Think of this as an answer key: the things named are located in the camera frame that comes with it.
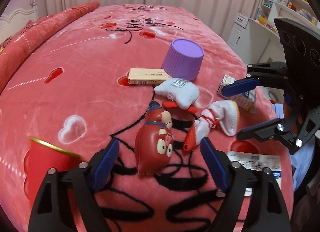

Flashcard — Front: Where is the white carved headboard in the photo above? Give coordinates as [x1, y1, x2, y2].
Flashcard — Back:
[0, 0, 39, 42]

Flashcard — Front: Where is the white small sock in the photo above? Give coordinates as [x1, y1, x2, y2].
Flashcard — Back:
[154, 78, 200, 110]

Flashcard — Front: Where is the red paper cup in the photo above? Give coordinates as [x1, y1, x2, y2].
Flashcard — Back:
[23, 136, 82, 205]

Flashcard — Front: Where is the beige flat box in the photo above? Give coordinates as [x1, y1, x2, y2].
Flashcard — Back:
[127, 68, 172, 85]

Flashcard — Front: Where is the pink heart bed blanket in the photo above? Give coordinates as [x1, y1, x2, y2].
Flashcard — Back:
[0, 3, 295, 232]

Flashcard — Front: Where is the large white blue medicine box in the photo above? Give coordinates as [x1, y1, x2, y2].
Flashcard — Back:
[216, 150, 283, 197]

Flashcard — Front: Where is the black tracking camera box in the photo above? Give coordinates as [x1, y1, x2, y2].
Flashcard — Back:
[274, 18, 319, 110]

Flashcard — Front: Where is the light blue trash bag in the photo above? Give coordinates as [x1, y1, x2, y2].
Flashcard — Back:
[289, 136, 316, 191]

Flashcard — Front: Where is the white desk cabinet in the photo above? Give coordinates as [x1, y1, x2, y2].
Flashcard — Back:
[227, 13, 285, 65]

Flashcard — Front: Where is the red cartoon figure toy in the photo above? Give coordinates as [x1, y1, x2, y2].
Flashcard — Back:
[135, 100, 174, 176]

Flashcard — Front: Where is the white bookshelf with books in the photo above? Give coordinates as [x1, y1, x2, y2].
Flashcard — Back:
[254, 0, 319, 33]

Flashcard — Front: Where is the purple ribbed cup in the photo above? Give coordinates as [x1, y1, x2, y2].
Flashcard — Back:
[162, 39, 204, 81]

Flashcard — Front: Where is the folded red quilt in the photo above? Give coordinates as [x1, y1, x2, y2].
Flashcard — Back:
[1, 1, 100, 91]

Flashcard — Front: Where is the small blue white medicine box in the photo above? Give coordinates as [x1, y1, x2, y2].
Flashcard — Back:
[217, 74, 256, 113]

